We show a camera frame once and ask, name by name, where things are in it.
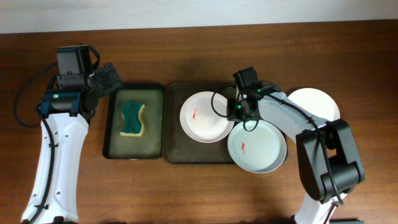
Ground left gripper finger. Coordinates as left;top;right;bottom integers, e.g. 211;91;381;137
98;80;123;97
103;63;120;83

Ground white plate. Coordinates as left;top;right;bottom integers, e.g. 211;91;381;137
179;91;234;143
228;120;287;174
285;87;341;141

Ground green yellow sponge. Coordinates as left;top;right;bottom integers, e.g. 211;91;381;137
120;101;145;137

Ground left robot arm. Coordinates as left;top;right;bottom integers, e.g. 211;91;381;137
21;45;123;223

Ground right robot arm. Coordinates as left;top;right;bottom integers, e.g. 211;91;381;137
226;67;365;223

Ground black water tray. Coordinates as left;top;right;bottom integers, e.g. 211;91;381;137
103;83;164;160

